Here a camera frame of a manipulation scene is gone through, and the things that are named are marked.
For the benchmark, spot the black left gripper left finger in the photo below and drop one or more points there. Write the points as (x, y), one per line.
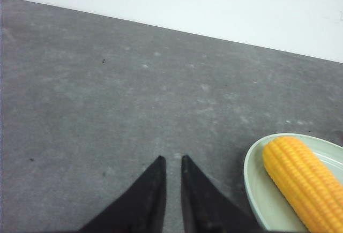
(141, 208)

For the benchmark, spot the yellow corn cob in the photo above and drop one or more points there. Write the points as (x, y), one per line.
(311, 189)

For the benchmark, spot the light green plate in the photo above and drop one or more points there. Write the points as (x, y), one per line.
(270, 208)

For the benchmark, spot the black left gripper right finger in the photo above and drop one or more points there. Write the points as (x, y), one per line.
(205, 208)

